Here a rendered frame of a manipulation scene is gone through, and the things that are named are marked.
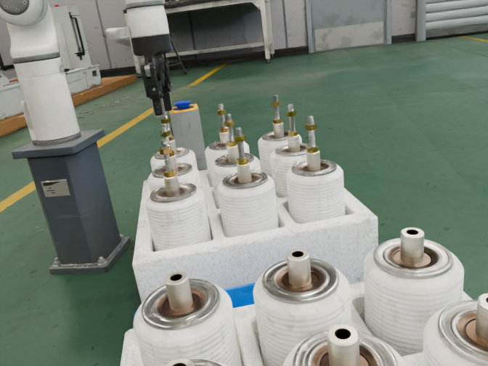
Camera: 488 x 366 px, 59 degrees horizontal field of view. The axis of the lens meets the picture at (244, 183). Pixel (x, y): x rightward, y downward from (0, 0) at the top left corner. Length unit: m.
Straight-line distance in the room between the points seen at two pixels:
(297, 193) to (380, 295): 0.30
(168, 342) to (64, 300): 0.62
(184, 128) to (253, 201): 0.43
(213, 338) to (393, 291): 0.18
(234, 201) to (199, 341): 0.32
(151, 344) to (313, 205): 0.39
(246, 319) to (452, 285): 0.22
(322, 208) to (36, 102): 0.62
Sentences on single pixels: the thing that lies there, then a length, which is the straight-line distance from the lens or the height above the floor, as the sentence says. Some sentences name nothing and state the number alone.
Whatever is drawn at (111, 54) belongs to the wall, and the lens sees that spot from 6.38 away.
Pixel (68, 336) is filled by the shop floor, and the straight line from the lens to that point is 0.90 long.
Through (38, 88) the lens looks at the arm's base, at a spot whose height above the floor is 0.42.
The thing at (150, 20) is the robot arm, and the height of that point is 0.52.
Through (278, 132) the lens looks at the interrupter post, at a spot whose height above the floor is 0.26.
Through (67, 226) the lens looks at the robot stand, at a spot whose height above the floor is 0.12.
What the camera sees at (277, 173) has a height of 0.22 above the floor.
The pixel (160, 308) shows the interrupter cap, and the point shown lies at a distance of 0.44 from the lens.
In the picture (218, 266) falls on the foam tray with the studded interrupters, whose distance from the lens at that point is 0.69.
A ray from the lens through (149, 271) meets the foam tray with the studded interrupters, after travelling 0.68.
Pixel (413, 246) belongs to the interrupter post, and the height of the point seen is 0.27.
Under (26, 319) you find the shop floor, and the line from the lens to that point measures 0.99.
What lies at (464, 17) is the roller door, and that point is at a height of 0.21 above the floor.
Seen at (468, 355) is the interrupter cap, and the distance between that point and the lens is 0.37.
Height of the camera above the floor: 0.50
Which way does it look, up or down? 20 degrees down
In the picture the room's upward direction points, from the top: 7 degrees counter-clockwise
